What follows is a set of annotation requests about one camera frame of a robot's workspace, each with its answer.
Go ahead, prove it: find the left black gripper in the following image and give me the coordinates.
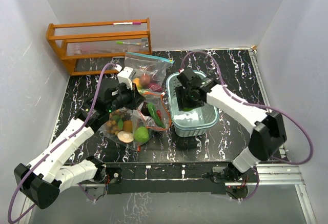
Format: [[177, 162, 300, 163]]
[[107, 81, 146, 113]]

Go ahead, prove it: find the green lime fruit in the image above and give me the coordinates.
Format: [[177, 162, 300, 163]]
[[183, 108, 193, 112]]

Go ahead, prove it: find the longan bunch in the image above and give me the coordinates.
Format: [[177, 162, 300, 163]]
[[106, 111, 124, 136]]

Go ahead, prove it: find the green yellow mango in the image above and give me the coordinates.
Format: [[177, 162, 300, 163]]
[[132, 78, 146, 93]]

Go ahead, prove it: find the magenta round fruit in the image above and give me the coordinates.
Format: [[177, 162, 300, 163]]
[[148, 83, 162, 93]]

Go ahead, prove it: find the light blue plastic basket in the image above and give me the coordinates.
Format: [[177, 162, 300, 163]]
[[166, 72, 219, 137]]

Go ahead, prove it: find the orange-zipper clear bag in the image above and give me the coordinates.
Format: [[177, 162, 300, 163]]
[[99, 108, 140, 151], [132, 92, 172, 146]]

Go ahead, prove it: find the red grape bunch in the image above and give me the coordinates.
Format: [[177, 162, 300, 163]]
[[156, 110, 162, 119]]

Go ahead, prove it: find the orange fruit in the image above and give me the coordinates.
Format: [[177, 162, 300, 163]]
[[123, 120, 133, 133]]

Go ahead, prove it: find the green cucumber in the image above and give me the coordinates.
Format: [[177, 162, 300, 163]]
[[147, 103, 166, 129]]

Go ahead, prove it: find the red apple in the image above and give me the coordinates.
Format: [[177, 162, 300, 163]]
[[139, 73, 151, 87]]

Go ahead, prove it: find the white round bun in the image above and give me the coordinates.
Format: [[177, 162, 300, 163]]
[[117, 131, 134, 144]]

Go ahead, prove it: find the blue-zipper clear bag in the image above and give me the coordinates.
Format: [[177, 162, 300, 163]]
[[125, 52, 173, 94]]

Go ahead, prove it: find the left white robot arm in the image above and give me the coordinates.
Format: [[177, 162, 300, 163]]
[[14, 78, 144, 209]]

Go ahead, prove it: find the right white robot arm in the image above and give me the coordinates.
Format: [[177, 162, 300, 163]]
[[175, 69, 287, 181]]

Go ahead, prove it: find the green marker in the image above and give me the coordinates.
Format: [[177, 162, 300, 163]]
[[116, 41, 141, 46]]

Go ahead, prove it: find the orange wooden shelf rack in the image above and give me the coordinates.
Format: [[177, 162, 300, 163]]
[[46, 18, 152, 76]]

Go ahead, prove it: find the pink white marker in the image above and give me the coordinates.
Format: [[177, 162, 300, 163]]
[[112, 22, 142, 26]]

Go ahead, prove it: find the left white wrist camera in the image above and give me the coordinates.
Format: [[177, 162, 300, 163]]
[[117, 67, 136, 90]]

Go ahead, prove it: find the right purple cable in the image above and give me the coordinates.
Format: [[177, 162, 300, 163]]
[[179, 51, 314, 201]]

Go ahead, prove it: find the purple cable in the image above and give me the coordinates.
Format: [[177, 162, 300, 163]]
[[7, 63, 123, 224], [179, 51, 314, 201]]

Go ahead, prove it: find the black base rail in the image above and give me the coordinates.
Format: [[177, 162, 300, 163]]
[[102, 161, 249, 195]]

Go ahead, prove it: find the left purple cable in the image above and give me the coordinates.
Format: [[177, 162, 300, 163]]
[[7, 63, 123, 224]]

